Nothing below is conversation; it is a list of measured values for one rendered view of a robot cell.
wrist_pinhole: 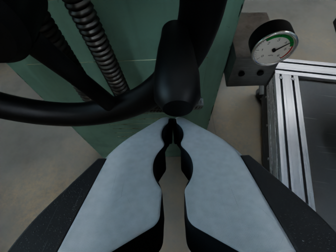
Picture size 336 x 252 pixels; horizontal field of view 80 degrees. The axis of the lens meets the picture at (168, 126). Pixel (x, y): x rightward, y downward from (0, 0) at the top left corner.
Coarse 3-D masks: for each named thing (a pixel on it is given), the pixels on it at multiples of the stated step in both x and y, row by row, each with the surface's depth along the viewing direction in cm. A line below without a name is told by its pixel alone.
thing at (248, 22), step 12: (252, 12) 40; (264, 12) 40; (240, 24) 38; (252, 24) 38; (240, 36) 37; (240, 48) 35; (228, 60) 39; (240, 60) 35; (228, 72) 39; (240, 72) 38; (252, 72) 38; (264, 72) 38; (228, 84) 41; (240, 84) 41; (252, 84) 41; (264, 84) 41
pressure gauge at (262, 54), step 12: (264, 24) 28; (276, 24) 28; (288, 24) 28; (252, 36) 30; (264, 36) 28; (276, 36) 28; (288, 36) 28; (252, 48) 30; (264, 48) 29; (276, 48) 30; (288, 48) 30; (252, 60) 31; (264, 60) 32; (276, 60) 32
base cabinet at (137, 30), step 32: (96, 0) 29; (128, 0) 29; (160, 0) 29; (64, 32) 34; (128, 32) 34; (160, 32) 34; (224, 32) 34; (32, 64) 40; (96, 64) 40; (128, 64) 40; (224, 64) 41; (64, 96) 50; (96, 128) 65; (128, 128) 65
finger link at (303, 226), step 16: (256, 176) 7; (272, 176) 7; (272, 192) 7; (288, 192) 7; (272, 208) 6; (288, 208) 6; (304, 208) 6; (288, 224) 6; (304, 224) 6; (320, 224) 6; (304, 240) 5; (320, 240) 5
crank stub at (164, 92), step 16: (176, 32) 11; (160, 48) 11; (176, 48) 10; (192, 48) 11; (160, 64) 10; (176, 64) 10; (192, 64) 10; (160, 80) 10; (176, 80) 9; (192, 80) 10; (160, 96) 10; (176, 96) 9; (192, 96) 10; (176, 112) 10
